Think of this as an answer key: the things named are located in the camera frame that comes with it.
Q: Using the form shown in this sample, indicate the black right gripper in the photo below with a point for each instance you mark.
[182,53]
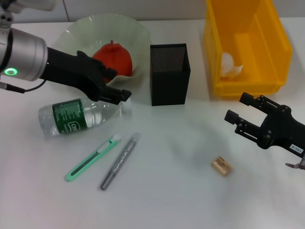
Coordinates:
[281,128]

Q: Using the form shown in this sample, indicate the orange fruit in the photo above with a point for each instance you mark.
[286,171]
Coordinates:
[121,59]

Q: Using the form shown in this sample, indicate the beige eraser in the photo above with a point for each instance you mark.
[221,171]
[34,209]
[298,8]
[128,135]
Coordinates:
[221,166]

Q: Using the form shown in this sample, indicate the black mesh pen holder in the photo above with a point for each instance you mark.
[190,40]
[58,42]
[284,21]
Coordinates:
[170,83]

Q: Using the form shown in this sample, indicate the pale green glass fruit plate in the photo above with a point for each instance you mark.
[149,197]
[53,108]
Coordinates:
[95,31]

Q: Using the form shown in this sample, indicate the clear water bottle green label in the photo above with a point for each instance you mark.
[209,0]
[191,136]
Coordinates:
[69,117]

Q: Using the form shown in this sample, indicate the white paper ball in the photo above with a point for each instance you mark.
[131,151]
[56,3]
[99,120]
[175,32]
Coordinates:
[228,64]

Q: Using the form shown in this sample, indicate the grey glitter pen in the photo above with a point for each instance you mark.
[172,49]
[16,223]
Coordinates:
[121,157]

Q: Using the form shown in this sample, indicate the green utility knife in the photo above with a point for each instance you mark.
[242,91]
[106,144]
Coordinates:
[90,159]

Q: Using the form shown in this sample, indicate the yellow plastic bin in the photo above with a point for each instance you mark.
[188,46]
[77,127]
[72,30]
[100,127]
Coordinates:
[259,59]

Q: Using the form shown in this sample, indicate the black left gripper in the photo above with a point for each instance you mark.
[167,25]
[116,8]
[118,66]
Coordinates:
[71,71]

